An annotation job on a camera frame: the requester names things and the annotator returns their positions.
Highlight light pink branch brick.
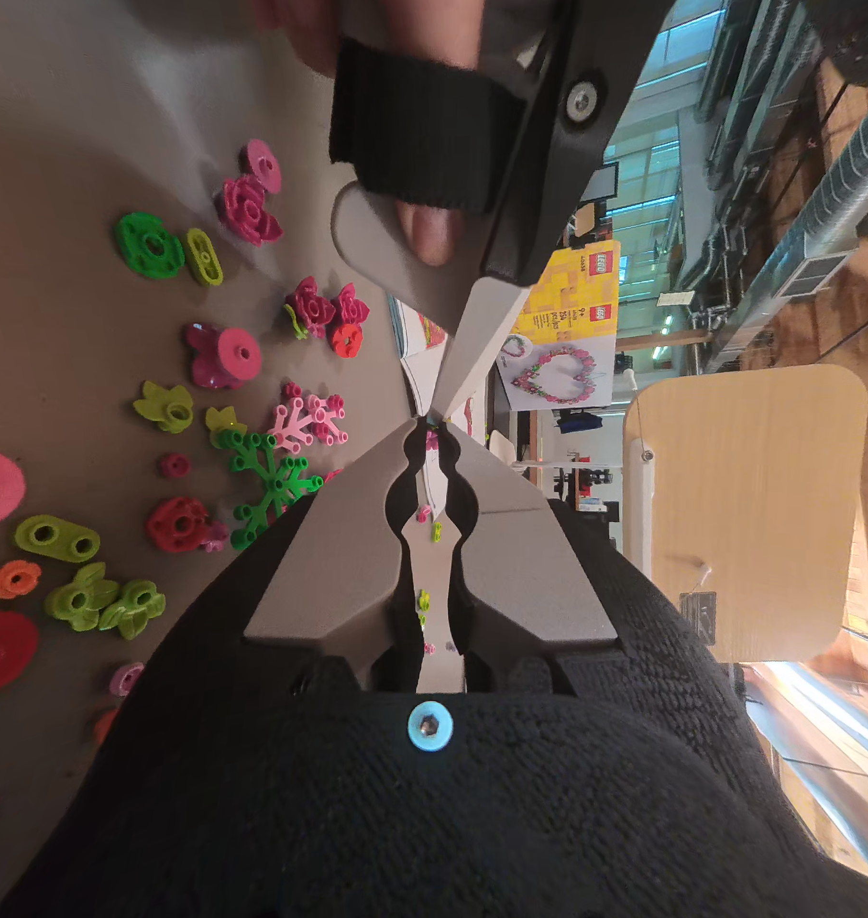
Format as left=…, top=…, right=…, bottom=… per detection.
left=267, top=382, right=349, bottom=453

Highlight open instruction booklet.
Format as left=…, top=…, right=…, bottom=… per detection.
left=389, top=296, right=492, bottom=525

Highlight bare green brick stem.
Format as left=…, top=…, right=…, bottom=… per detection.
left=217, top=429, right=325, bottom=552

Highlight green round brick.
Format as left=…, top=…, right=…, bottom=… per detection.
left=113, top=211, right=186, bottom=281

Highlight magenta rose brick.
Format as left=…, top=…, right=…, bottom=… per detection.
left=285, top=276, right=336, bottom=339
left=213, top=175, right=284, bottom=247
left=333, top=283, right=372, bottom=327

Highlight person's left hand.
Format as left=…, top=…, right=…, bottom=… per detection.
left=251, top=0, right=489, bottom=268

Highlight scattered small loose bricks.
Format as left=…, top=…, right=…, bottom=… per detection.
left=0, top=228, right=456, bottom=862

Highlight beige panel on white stand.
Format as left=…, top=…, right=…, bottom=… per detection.
left=620, top=364, right=868, bottom=664

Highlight red flower brick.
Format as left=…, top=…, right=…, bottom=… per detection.
left=147, top=496, right=211, bottom=553

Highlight magenta rose with disc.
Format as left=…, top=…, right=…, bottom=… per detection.
left=184, top=323, right=264, bottom=390

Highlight silver air duct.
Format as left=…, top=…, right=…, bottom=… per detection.
left=703, top=86, right=868, bottom=370

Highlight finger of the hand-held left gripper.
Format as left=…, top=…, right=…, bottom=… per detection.
left=429, top=278, right=534, bottom=418

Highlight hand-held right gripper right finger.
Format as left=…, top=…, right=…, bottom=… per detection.
left=439, top=422, right=620, bottom=693

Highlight red round disc brick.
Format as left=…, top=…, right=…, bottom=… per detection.
left=0, top=611, right=40, bottom=702

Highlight yellow toy set box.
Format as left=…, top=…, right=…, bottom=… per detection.
left=494, top=240, right=621, bottom=411

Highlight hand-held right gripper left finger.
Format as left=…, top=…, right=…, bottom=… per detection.
left=242, top=419, right=421, bottom=693

